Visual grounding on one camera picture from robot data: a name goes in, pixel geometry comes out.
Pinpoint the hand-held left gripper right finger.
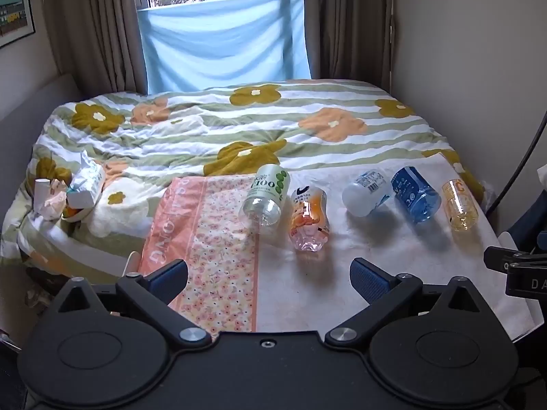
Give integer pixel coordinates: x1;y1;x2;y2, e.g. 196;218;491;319
325;257;484;347

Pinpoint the clear bottle orange label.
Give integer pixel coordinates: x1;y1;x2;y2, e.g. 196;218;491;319
288;186;331;254

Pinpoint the white tissue packet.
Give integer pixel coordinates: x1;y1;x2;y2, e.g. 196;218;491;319
67;151;107;209

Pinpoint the white bottle blue label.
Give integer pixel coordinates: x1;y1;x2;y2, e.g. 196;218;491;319
341;169;395;218

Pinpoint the yellow plastic bottle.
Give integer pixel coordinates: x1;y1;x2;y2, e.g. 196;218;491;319
441;179;480;232

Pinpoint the clear bottle green dotted label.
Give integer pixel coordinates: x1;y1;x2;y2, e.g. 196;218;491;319
242;164;292;237

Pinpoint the dark blue clothing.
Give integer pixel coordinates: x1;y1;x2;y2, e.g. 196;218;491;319
506;195;547;254

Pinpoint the brown curtain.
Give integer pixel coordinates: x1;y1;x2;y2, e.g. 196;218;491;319
304;0;395;91
40;0;149;95

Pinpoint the blue plastic bottle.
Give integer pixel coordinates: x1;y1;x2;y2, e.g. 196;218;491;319
390;166;442;224

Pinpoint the white cable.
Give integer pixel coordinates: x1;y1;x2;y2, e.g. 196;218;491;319
120;250;140;277

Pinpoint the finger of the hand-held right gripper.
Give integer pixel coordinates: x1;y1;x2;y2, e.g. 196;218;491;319
484;245;547;271

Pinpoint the pink floral cloth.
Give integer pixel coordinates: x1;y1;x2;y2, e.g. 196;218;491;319
138;173;262;334

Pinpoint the framed wall picture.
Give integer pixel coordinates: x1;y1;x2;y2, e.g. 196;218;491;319
0;0;36;49

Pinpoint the black cable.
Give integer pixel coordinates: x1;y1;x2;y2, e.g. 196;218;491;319
487;110;547;213

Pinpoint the light blue window cloth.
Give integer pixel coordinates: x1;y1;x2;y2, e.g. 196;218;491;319
136;0;312;95

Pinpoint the white cloth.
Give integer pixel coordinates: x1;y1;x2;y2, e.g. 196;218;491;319
254;149;538;339

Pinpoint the flowered striped blanket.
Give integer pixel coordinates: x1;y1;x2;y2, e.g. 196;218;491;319
0;79;487;275

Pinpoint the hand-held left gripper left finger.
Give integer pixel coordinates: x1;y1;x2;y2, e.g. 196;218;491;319
55;259;213;345

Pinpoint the crumpled white paper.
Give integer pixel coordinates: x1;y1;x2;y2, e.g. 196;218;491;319
34;178;69;219

